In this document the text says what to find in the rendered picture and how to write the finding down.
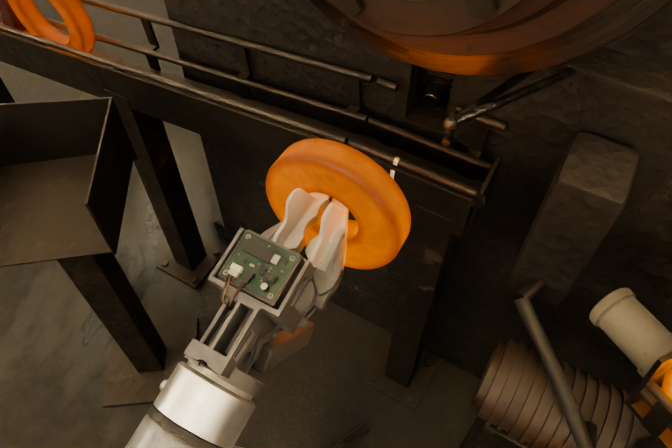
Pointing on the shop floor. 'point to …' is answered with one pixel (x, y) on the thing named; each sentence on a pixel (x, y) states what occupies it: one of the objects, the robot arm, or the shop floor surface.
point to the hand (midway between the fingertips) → (336, 196)
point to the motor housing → (544, 405)
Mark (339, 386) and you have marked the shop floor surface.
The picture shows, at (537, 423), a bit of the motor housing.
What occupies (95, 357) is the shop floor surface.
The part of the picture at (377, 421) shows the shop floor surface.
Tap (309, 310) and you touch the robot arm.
